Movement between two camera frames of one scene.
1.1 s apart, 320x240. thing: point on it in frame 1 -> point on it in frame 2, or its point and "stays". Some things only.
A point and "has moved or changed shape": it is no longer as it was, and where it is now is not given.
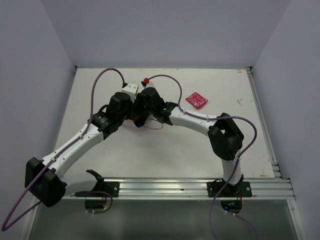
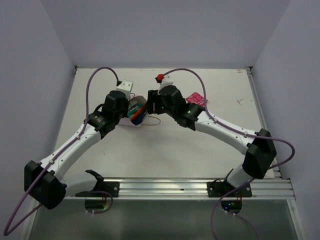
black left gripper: [131, 106] stays
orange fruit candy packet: [137, 118] has moved or changed shape
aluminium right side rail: [276, 169] stays
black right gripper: [138, 100] -> [153, 101]
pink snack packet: [197, 100] stays
